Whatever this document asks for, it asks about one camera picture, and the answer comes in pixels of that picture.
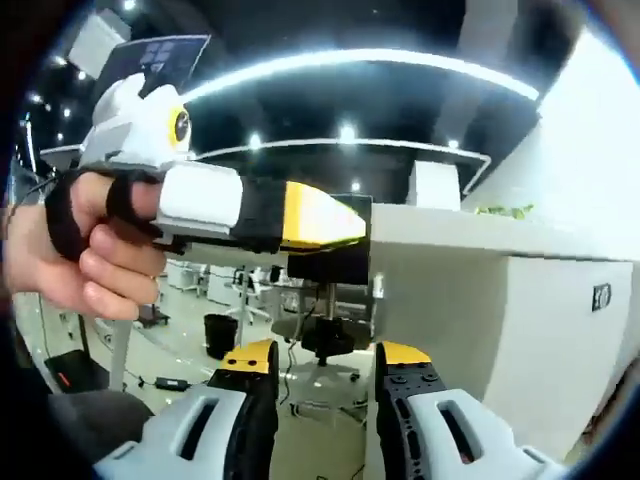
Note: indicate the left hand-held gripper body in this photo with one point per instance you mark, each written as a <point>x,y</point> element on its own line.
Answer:
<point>135,130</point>

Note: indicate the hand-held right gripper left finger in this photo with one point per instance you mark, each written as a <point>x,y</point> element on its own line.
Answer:
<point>250,400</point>

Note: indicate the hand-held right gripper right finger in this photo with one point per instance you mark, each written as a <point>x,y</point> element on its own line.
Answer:
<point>405,395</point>

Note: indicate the black fixed fixture clamp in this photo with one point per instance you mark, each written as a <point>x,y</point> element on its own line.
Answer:
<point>325,267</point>

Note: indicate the person's left hand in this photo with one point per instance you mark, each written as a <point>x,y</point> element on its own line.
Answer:
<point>60,270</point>

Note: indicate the white office chair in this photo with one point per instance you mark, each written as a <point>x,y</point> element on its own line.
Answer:
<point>247,295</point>

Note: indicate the black waste bin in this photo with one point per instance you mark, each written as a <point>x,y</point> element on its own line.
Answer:
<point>220,337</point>

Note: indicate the hanging black screen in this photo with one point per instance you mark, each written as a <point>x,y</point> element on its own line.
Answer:
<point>165,60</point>

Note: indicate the black power adapter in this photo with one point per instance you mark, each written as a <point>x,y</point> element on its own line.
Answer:
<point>172,384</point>

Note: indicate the white ceiling unit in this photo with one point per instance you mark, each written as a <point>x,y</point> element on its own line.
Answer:
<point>90,45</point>

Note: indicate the black flat case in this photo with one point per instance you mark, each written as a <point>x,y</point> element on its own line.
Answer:
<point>80,370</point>

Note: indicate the potted green plant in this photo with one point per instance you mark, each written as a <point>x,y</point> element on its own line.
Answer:
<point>502,210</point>

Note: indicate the black socket plate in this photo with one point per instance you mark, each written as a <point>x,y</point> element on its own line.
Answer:
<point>602,297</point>

